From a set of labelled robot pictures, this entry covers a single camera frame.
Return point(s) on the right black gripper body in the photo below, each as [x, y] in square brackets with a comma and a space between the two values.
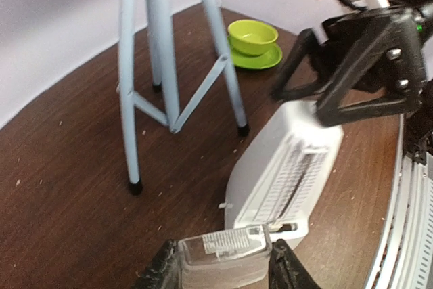
[408, 87]

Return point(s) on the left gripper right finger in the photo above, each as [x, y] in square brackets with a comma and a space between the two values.
[286, 271]

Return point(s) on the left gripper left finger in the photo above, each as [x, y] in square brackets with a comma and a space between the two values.
[164, 270]

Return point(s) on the clear metronome front cover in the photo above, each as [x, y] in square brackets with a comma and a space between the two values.
[233, 258]

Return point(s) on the white metronome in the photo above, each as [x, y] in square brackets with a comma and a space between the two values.
[279, 178]

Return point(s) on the white perforated music stand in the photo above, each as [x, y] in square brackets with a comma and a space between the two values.
[160, 37]

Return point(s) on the green saucer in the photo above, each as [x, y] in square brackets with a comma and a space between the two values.
[267, 60]

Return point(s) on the green bowl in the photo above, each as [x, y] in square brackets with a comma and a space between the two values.
[252, 37]

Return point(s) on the front aluminium rail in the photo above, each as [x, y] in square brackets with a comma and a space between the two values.
[403, 258]

